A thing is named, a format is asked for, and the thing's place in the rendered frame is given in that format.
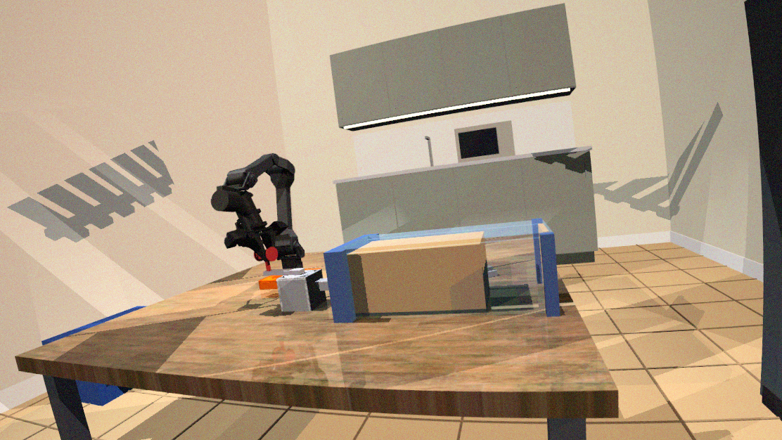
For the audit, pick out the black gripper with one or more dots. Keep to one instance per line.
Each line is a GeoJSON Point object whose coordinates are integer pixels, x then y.
{"type": "Point", "coordinates": [253, 228]}

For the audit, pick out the clear panelled enclosure with blue frame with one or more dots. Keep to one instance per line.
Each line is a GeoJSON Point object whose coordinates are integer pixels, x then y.
{"type": "Point", "coordinates": [507, 268]}

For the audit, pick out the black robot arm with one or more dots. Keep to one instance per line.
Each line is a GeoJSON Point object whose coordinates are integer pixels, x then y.
{"type": "Point", "coordinates": [229, 197]}

